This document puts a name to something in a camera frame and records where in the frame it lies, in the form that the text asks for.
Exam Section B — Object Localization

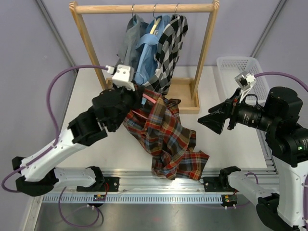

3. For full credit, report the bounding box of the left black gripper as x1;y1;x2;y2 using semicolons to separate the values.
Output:
110;80;145;130

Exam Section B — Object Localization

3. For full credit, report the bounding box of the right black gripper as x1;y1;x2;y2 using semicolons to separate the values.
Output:
199;87;278;133

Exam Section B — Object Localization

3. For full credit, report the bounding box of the pink hanger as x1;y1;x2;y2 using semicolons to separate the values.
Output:
131;71;157;120

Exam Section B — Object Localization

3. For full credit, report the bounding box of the red plaid shirt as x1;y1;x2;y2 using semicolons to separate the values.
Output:
123;90;209;180

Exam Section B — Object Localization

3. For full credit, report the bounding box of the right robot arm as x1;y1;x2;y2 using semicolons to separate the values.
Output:
198;87;308;231

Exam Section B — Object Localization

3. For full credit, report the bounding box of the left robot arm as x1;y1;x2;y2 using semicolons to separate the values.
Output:
12;87;145;197

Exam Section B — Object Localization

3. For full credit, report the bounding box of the light blue shirt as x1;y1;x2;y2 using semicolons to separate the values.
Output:
134;14;171;85

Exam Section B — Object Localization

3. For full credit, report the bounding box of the black white checked shirt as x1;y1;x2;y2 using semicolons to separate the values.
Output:
142;14;188;95

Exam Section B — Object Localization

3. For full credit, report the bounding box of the grey shirt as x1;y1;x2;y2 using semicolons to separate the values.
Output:
117;14;148;70

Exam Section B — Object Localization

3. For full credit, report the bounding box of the wooden hanger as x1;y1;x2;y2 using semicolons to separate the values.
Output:
150;3;160;34

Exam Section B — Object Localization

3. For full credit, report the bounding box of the wooden clothes rack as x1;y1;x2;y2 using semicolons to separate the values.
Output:
69;0;219;114

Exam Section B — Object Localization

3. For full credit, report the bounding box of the white plastic basket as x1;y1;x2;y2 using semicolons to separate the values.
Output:
216;56;270;106

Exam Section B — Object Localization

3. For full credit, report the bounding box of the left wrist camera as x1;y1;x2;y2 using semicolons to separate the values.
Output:
112;64;135;91

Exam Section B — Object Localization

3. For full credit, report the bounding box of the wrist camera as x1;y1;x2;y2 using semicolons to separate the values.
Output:
234;71;256;100
112;64;135;91

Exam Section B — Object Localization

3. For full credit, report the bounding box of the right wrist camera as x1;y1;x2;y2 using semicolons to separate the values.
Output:
234;71;256;100

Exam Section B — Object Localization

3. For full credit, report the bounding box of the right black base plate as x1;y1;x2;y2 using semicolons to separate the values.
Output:
203;177;237;193

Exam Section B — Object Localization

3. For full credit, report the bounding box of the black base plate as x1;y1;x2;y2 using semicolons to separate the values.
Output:
77;176;120;193
203;177;237;193

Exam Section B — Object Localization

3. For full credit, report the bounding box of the aluminium rail frame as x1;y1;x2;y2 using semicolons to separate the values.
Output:
32;144;295;195

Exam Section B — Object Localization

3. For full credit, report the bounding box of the white slotted cable duct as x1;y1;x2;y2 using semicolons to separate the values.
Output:
43;194;222;204

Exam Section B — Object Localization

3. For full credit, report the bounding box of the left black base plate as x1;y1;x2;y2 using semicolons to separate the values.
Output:
77;176;120;193

